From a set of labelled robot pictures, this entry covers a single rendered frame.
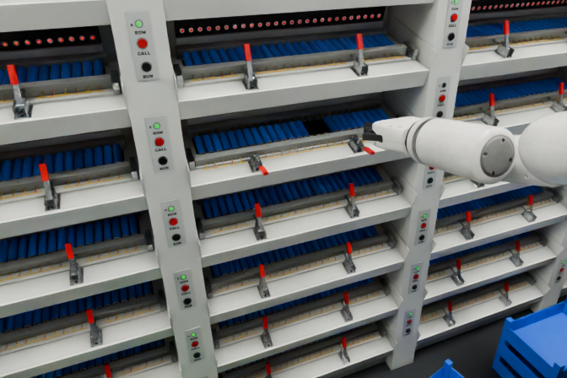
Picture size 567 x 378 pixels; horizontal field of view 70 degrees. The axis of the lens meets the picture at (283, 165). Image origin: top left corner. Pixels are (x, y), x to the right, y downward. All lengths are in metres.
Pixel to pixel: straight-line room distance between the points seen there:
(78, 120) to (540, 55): 1.15
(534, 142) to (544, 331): 1.26
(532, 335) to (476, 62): 0.98
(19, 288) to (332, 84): 0.82
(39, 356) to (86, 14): 0.80
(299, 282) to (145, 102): 0.67
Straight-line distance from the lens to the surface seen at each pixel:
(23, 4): 0.83
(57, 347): 1.21
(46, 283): 1.08
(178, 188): 0.92
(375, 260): 1.31
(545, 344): 1.72
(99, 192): 0.95
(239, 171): 0.95
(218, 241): 1.06
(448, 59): 1.11
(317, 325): 1.37
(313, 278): 1.23
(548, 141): 0.55
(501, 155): 0.65
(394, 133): 0.76
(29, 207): 0.98
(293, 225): 1.09
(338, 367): 1.53
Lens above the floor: 1.32
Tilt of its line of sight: 26 degrees down
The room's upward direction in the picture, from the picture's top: 2 degrees counter-clockwise
